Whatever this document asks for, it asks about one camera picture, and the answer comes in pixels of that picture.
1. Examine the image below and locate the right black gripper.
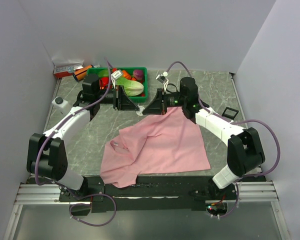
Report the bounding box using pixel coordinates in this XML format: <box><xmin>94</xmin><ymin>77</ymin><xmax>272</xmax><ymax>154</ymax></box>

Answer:
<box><xmin>142</xmin><ymin>88</ymin><xmax>187</xmax><ymax>116</ymax></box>

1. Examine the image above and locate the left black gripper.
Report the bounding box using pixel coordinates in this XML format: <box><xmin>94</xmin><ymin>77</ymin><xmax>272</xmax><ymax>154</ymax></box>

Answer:
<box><xmin>95</xmin><ymin>85</ymin><xmax>140</xmax><ymax>111</ymax></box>

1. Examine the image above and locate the pink garment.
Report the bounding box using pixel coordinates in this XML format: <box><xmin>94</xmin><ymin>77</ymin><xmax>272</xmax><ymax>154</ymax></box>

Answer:
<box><xmin>100</xmin><ymin>107</ymin><xmax>211</xmax><ymax>188</ymax></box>

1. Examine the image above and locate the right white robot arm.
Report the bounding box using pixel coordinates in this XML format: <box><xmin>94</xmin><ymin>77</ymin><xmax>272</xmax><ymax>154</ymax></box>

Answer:
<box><xmin>142</xmin><ymin>74</ymin><xmax>265</xmax><ymax>200</ymax></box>

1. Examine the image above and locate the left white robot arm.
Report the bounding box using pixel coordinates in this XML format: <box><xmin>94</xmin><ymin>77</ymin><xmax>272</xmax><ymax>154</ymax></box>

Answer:
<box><xmin>26</xmin><ymin>71</ymin><xmax>144</xmax><ymax>201</ymax></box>

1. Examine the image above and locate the toy napa cabbage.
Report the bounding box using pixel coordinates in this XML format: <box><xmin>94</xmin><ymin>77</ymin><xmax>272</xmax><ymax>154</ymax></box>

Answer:
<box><xmin>116</xmin><ymin>77</ymin><xmax>144</xmax><ymax>97</ymax></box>

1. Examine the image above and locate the green plastic crate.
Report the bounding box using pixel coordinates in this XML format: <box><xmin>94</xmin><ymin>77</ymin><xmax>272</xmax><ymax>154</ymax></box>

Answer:
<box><xmin>86</xmin><ymin>67</ymin><xmax>148</xmax><ymax>103</ymax></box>

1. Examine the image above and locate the toy red bell pepper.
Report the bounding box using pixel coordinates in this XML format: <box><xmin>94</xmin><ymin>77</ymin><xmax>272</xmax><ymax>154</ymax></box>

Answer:
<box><xmin>99</xmin><ymin>77</ymin><xmax>109</xmax><ymax>90</ymax></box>

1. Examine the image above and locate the toy orange carrot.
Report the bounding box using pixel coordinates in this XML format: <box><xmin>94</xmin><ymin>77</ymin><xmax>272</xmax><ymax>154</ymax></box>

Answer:
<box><xmin>122</xmin><ymin>70</ymin><xmax>132</xmax><ymax>80</ymax></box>

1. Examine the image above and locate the toy purple onion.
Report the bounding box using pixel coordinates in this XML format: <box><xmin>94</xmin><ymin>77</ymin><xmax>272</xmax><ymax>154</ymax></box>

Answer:
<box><xmin>132</xmin><ymin>69</ymin><xmax>144</xmax><ymax>81</ymax></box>

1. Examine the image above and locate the toy green pepper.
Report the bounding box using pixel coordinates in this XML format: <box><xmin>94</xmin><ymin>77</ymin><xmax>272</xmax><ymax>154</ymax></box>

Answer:
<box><xmin>97</xmin><ymin>69</ymin><xmax>109</xmax><ymax>78</ymax></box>

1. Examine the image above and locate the orange black cylinder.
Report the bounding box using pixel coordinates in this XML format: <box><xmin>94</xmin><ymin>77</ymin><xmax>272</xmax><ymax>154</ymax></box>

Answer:
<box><xmin>72</xmin><ymin>64</ymin><xmax>94</xmax><ymax>82</ymax></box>

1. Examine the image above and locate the white bottle grey cap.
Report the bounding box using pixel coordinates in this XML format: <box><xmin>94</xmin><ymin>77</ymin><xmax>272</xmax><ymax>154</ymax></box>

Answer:
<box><xmin>52</xmin><ymin>96</ymin><xmax>72</xmax><ymax>116</ymax></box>

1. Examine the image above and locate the red white cardboard box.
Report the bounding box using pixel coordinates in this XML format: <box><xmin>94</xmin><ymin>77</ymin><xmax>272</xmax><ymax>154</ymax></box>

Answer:
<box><xmin>53</xmin><ymin>64</ymin><xmax>84</xmax><ymax>79</ymax></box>

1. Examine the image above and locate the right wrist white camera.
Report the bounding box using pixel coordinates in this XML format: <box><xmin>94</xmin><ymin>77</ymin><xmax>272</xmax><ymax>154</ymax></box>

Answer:
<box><xmin>156</xmin><ymin>71</ymin><xmax>168</xmax><ymax>84</ymax></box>

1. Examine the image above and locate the wrist white camera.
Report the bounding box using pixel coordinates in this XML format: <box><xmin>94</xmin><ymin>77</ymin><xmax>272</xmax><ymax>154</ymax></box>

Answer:
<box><xmin>111</xmin><ymin>69</ymin><xmax>123</xmax><ymax>81</ymax></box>
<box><xmin>156</xmin><ymin>71</ymin><xmax>168</xmax><ymax>84</ymax></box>

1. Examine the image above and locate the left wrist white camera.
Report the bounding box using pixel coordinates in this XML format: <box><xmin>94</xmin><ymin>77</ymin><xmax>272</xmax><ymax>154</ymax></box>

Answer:
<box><xmin>111</xmin><ymin>69</ymin><xmax>123</xmax><ymax>81</ymax></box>

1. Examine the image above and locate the black rectangular frame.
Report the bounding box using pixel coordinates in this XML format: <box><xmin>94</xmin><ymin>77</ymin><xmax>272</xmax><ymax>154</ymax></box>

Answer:
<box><xmin>221</xmin><ymin>106</ymin><xmax>239</xmax><ymax>120</ymax></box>

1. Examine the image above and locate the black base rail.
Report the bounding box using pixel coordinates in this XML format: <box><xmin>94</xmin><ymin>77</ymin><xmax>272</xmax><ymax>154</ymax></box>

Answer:
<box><xmin>59</xmin><ymin>176</ymin><xmax>236</xmax><ymax>213</ymax></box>

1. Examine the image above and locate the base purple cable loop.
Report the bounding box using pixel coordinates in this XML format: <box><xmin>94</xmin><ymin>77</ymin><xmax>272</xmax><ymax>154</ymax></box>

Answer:
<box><xmin>68</xmin><ymin>193</ymin><xmax>117</xmax><ymax>227</ymax></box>

